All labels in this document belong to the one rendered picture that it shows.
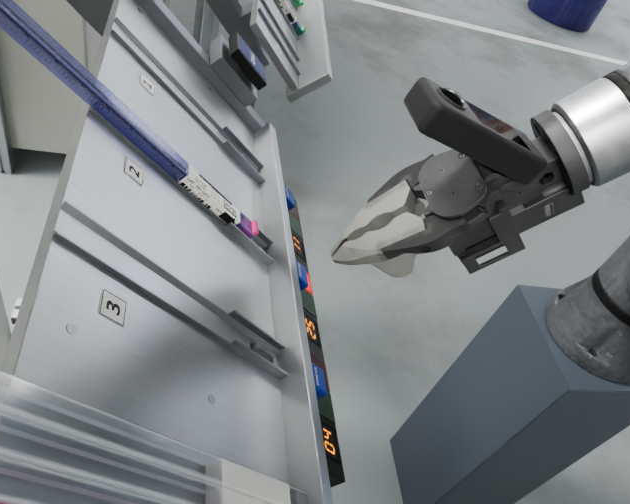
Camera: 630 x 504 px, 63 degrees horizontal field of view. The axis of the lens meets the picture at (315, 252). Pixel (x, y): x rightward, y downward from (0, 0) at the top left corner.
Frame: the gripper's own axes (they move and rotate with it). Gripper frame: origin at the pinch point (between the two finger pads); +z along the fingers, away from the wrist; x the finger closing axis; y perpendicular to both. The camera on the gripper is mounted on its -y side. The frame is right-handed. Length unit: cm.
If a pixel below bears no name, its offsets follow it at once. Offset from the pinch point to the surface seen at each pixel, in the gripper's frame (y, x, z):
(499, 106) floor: 153, 184, -42
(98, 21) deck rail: -21.6, 18.9, 9.8
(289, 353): -3.4, -10.6, 4.6
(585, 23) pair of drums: 247, 328, -140
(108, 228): -19.5, -9.4, 5.6
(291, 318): -3.4, -7.7, 4.0
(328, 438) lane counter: 4.6, -14.0, 6.6
